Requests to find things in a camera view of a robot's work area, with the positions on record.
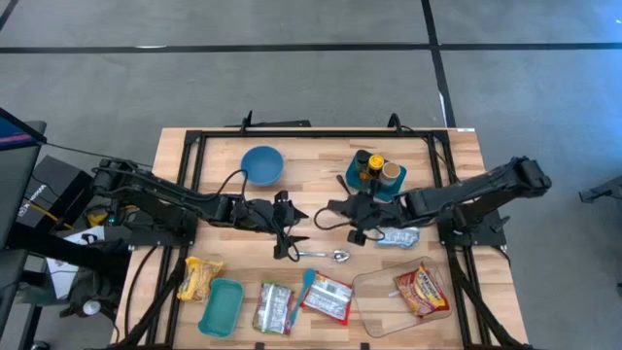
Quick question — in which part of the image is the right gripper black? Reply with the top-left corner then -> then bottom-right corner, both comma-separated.
314,191 -> 410,247

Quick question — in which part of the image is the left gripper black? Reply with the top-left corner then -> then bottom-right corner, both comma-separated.
231,190 -> 312,261

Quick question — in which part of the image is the spice jar with yellow lid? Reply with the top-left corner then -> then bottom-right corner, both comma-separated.
366,154 -> 386,179

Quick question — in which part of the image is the jar with tan lid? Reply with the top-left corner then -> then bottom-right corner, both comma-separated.
379,160 -> 402,189

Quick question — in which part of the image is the blue round bowl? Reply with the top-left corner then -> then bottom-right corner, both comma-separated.
240,145 -> 286,188

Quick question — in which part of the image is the red beef ramen pack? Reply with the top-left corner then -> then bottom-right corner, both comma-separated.
299,270 -> 355,327

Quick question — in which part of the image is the clear plastic container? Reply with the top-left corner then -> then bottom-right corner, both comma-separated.
351,256 -> 454,339

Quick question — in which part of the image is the red and yellow ramen pack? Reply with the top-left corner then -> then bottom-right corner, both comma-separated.
393,262 -> 452,319

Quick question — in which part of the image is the silver metal spoon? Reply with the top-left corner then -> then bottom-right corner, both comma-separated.
294,249 -> 352,264

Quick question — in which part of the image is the light blue ramen pack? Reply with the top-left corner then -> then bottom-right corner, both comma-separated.
375,226 -> 422,251

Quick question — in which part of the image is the blue condiment bin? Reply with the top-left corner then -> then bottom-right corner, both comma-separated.
345,149 -> 408,204

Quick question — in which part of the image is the pink lime shrimp ramen pack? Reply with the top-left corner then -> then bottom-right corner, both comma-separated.
252,279 -> 295,336

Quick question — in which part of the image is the teal rectangular dish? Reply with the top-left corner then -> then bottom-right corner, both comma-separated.
197,277 -> 246,339

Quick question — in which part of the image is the white paper sheet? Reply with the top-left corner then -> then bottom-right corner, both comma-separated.
45,226 -> 106,300

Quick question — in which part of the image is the black equipment box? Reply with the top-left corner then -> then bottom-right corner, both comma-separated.
17,155 -> 98,229

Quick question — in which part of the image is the monitor with blue screen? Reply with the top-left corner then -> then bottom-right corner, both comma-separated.
0,106 -> 49,252

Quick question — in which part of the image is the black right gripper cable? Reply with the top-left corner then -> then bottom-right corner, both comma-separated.
313,208 -> 388,243

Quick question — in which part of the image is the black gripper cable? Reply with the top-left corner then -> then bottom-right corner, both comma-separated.
212,167 -> 250,201
313,208 -> 388,243

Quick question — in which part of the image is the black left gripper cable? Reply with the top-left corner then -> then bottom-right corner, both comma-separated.
212,167 -> 250,201

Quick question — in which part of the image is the black aluminium table frame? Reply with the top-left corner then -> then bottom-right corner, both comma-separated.
111,126 -> 536,350

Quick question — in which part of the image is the black flat bracket bar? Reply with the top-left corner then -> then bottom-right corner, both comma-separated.
225,109 -> 313,130

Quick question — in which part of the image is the thin black floor cable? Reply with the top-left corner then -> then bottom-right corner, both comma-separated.
46,141 -> 106,159

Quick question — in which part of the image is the yellow cable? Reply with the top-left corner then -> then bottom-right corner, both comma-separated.
27,199 -> 67,228

